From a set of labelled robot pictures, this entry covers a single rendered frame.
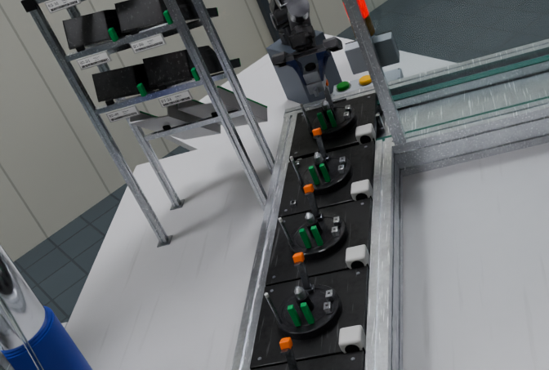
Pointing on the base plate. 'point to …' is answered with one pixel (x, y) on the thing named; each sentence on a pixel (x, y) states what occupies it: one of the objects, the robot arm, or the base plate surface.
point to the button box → (351, 87)
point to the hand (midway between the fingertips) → (310, 70)
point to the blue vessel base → (51, 349)
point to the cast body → (311, 73)
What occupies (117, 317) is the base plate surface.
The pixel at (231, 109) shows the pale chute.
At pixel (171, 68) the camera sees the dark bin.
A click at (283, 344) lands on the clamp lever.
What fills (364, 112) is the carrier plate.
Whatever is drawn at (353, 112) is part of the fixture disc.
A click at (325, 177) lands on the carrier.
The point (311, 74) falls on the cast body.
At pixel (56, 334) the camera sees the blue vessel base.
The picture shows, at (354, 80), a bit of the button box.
